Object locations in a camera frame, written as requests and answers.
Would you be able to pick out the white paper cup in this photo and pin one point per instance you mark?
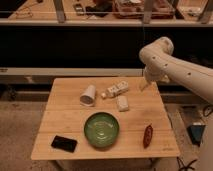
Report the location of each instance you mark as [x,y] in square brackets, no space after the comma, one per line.
[88,96]

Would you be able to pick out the metal shelf rack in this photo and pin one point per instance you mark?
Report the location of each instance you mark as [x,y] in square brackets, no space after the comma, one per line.
[99,13]

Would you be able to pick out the green ceramic bowl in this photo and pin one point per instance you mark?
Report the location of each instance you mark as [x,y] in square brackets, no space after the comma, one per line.
[101,129]

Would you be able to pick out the white sponge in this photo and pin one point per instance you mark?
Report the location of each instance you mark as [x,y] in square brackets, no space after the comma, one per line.
[122,103]

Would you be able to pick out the blue box on floor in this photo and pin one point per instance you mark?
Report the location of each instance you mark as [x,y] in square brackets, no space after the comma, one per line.
[195,133]

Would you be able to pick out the tray of items on shelf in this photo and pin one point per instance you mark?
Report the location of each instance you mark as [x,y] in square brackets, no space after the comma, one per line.
[135,9]

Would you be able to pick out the black smartphone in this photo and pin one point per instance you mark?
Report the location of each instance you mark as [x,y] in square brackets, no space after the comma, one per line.
[64,143]

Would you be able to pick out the white plastic bottle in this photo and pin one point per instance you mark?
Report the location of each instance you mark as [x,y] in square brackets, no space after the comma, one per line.
[115,90]

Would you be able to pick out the wooden table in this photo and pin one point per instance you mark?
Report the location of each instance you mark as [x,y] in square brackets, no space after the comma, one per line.
[65,116]

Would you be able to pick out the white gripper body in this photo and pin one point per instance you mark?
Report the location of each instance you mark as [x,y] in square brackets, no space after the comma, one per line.
[152,74]

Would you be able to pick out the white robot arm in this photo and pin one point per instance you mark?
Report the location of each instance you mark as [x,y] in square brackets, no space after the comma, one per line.
[159,62]

